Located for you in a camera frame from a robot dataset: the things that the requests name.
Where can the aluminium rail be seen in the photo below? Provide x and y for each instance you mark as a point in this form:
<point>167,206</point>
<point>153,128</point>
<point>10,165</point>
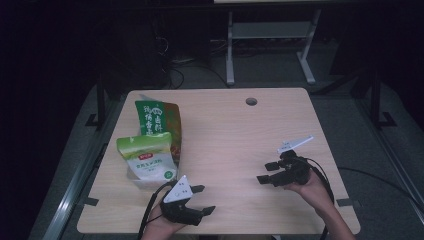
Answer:
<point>68,196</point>
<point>400,170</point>

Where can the black metal stand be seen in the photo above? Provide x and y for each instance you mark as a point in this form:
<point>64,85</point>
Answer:
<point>100,103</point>
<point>376,100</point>

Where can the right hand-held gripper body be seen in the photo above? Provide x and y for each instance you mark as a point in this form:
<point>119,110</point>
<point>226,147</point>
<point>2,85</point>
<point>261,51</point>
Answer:
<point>293,171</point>

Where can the green and red seasoning packet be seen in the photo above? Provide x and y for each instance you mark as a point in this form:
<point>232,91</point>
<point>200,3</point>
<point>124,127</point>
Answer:
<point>160,116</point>

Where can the white metal desk frame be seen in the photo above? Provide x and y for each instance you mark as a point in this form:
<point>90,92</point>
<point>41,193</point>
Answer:
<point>266,30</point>

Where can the black tape piece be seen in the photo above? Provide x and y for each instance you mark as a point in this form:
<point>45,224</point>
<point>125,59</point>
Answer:
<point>90,201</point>
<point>348,202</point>

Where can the person's right hand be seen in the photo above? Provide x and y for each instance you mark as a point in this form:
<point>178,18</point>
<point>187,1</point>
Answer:
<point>311,193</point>

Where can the person's left hand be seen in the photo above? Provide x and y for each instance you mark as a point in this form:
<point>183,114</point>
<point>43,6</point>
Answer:
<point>161,230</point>

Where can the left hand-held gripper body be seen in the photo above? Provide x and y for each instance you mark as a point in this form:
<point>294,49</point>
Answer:
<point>178,203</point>

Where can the clear plastic container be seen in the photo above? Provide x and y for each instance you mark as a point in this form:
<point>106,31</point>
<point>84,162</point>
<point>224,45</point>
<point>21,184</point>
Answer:
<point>146,184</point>

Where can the white and light green packet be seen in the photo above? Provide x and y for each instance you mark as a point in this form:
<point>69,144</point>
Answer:
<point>148,156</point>

